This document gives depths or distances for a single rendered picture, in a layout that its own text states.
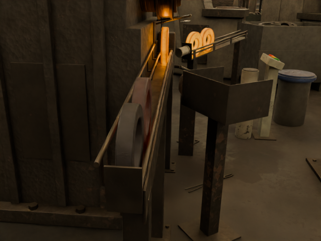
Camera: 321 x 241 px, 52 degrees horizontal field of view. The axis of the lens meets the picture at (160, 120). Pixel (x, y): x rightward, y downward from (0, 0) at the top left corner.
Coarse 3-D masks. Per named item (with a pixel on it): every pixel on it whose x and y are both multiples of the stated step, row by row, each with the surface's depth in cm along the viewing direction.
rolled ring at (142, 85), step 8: (136, 80) 83; (144, 80) 83; (136, 88) 80; (144, 88) 80; (136, 96) 79; (144, 96) 79; (144, 104) 79; (144, 112) 79; (144, 120) 79; (144, 128) 80; (144, 136) 81; (144, 144) 84
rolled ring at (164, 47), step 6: (162, 30) 163; (168, 30) 166; (162, 36) 161; (168, 36) 173; (162, 42) 161; (168, 42) 175; (162, 48) 161; (168, 48) 176; (162, 54) 163; (162, 60) 166
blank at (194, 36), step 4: (192, 32) 212; (196, 32) 212; (188, 36) 210; (192, 36) 210; (196, 36) 213; (200, 36) 217; (188, 40) 210; (192, 40) 211; (196, 40) 217; (200, 40) 218; (192, 44) 212; (196, 44) 219; (200, 44) 219; (192, 48) 213; (192, 52) 214
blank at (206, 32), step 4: (204, 28) 223; (208, 28) 223; (204, 32) 220; (208, 32) 223; (212, 32) 227; (204, 36) 221; (208, 36) 228; (212, 36) 228; (204, 40) 222; (208, 40) 229; (212, 40) 230; (204, 44) 223; (212, 44) 231
